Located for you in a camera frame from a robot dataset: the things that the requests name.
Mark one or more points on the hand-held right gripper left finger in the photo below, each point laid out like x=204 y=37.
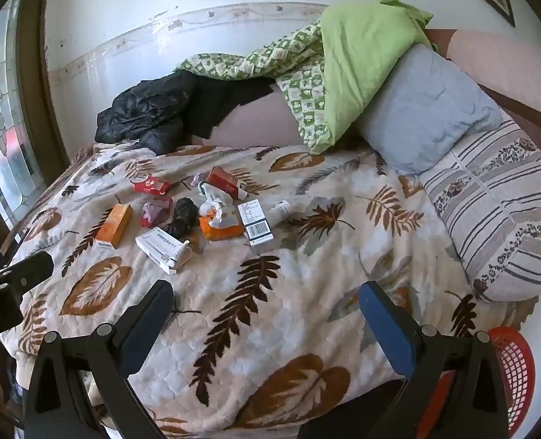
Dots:
x=154 y=315

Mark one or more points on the black cloth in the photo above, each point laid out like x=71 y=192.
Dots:
x=225 y=100

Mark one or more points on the red box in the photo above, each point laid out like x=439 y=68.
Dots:
x=222 y=178

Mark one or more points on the striped floral cushion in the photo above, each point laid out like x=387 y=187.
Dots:
x=494 y=206

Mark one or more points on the small pink wrapper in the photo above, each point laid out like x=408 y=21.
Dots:
x=198 y=180

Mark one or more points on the red packet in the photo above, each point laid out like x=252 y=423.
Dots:
x=151 y=186

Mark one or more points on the green patterned quilt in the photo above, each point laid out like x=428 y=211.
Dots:
x=366 y=55

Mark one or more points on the white bottle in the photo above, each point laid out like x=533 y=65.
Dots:
x=280 y=212

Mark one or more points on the leaf printed blanket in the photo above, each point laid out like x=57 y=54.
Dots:
x=275 y=329

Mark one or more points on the orange flat packet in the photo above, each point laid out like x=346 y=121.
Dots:
x=220 y=233

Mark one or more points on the white barcode box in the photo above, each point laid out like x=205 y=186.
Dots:
x=254 y=224

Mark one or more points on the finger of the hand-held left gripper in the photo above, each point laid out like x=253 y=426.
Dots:
x=28 y=270

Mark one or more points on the teal white packet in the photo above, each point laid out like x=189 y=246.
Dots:
x=205 y=187

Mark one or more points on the mauve sofa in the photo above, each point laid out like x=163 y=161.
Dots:
x=252 y=128

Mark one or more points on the white tissue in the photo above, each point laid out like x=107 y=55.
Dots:
x=218 y=206

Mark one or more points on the black plastic bag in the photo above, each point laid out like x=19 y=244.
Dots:
x=183 y=215

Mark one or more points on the orange box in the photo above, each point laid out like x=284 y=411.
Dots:
x=114 y=226

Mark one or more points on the blue-grey pillow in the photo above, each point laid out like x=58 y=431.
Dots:
x=426 y=105

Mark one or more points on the long white box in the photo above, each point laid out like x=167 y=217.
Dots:
x=158 y=244

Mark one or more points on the window with wooden frame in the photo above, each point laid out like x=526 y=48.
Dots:
x=1 y=123

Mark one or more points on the black puffer jacket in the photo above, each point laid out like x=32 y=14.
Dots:
x=147 y=105

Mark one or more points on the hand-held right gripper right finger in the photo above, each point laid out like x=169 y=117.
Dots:
x=384 y=320

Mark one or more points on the red plastic mesh basket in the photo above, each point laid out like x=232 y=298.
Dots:
x=512 y=361

